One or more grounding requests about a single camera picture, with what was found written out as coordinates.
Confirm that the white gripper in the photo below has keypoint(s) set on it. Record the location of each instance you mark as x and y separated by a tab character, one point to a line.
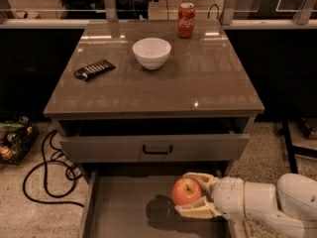
228	194

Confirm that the red apple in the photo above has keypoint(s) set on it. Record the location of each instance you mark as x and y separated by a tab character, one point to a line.
185	191

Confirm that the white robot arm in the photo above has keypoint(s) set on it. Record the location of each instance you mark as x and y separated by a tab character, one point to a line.
288	207

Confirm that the grey top drawer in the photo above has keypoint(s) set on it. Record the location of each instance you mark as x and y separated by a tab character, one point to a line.
121	140

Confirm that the grey open middle drawer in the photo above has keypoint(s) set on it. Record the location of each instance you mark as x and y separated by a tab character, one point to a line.
140	207

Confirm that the grey drawer cabinet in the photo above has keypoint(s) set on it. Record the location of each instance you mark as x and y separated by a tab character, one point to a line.
202	78

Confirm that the black metal stand leg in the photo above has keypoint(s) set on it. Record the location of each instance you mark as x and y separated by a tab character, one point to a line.
293	150

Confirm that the white ceramic bowl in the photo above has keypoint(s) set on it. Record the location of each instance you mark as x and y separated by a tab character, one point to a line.
152	53

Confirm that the black snack bar wrapper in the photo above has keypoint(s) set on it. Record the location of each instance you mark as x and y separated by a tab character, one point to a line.
90	71

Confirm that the red Coca-Cola can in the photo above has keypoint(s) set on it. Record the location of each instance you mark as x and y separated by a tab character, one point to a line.
185	21

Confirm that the metal railing with glass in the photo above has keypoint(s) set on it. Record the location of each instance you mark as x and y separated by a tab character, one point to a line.
234	14

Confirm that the black drawer handle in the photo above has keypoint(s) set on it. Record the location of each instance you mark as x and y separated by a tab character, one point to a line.
159	152

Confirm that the black wire basket with items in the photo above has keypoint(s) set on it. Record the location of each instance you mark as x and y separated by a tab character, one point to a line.
16	140

